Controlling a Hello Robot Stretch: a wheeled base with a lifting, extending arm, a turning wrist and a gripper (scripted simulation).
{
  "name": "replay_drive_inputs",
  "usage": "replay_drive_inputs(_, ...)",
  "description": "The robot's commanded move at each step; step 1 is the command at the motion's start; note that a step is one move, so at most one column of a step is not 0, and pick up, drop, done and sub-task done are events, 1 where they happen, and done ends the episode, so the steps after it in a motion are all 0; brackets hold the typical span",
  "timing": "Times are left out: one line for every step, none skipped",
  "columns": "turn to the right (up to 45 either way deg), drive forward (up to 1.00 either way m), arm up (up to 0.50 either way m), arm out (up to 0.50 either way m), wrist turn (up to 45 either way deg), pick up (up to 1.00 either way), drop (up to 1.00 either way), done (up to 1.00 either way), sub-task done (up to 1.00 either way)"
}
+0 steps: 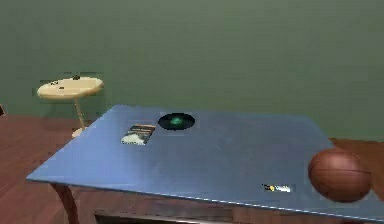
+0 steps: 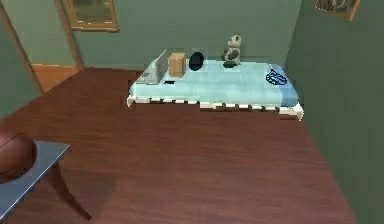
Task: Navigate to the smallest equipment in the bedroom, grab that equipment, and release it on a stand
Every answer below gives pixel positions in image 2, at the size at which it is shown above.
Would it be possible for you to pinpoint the light blue bed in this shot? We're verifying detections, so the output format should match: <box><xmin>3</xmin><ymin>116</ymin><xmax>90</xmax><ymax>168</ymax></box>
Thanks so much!
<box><xmin>126</xmin><ymin>59</ymin><xmax>305</xmax><ymax>122</ymax></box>

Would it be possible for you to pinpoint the brown cardboard box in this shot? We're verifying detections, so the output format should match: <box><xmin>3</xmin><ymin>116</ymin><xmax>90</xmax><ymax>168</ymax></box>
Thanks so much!
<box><xmin>167</xmin><ymin>52</ymin><xmax>186</xmax><ymax>78</ymax></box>

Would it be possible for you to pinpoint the black round ball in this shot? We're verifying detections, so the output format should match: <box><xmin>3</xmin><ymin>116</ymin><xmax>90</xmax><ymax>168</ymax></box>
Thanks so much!
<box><xmin>188</xmin><ymin>51</ymin><xmax>205</xmax><ymax>72</ymax></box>

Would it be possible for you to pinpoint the grey open laptop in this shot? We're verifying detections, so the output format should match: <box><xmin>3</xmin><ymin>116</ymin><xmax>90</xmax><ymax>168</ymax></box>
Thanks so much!
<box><xmin>135</xmin><ymin>49</ymin><xmax>169</xmax><ymax>86</ymax></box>

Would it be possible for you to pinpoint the grey teddy bear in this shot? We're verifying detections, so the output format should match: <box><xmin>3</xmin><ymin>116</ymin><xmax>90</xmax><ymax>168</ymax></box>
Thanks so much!
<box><xmin>221</xmin><ymin>34</ymin><xmax>242</xmax><ymax>69</ymax></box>

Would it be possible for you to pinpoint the dark blue tennis racket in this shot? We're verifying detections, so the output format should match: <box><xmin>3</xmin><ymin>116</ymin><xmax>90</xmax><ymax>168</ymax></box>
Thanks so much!
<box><xmin>265</xmin><ymin>68</ymin><xmax>288</xmax><ymax>86</ymax></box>

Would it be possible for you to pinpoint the grey blue side table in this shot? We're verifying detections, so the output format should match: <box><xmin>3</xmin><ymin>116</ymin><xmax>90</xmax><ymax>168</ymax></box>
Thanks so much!
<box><xmin>0</xmin><ymin>140</ymin><xmax>93</xmax><ymax>222</ymax></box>

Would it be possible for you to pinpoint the brown basketball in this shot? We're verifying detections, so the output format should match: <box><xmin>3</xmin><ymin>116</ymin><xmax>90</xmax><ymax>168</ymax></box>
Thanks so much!
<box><xmin>0</xmin><ymin>131</ymin><xmax>38</xmax><ymax>179</ymax></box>

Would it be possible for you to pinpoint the gold framed wall picture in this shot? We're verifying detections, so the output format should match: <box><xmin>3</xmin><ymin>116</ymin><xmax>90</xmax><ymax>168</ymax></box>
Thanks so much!
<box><xmin>65</xmin><ymin>0</ymin><xmax>120</xmax><ymax>33</ymax></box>

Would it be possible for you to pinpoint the wooden framed wall picture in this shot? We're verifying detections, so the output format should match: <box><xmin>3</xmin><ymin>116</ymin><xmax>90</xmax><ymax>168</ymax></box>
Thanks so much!
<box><xmin>314</xmin><ymin>0</ymin><xmax>362</xmax><ymax>22</ymax></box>

